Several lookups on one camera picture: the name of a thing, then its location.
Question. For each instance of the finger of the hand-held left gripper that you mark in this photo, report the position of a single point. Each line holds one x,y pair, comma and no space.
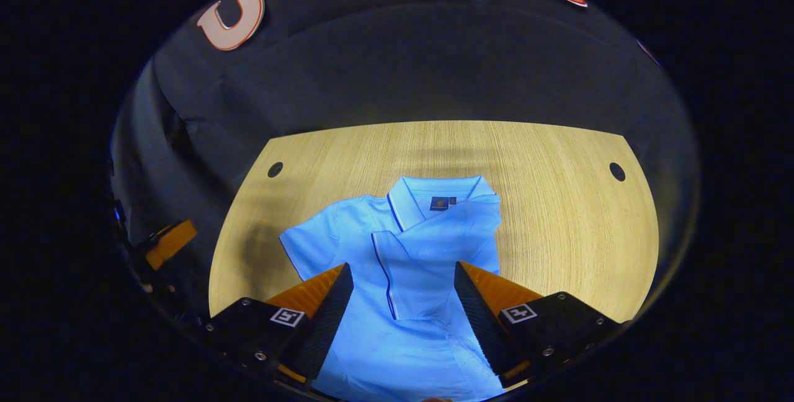
170,244

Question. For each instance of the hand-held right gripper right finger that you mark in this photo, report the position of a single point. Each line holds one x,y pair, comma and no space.
481,321

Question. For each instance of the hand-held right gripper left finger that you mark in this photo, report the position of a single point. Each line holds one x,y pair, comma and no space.
325,321

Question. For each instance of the light blue T-shirt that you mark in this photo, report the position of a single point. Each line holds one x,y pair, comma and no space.
409,253

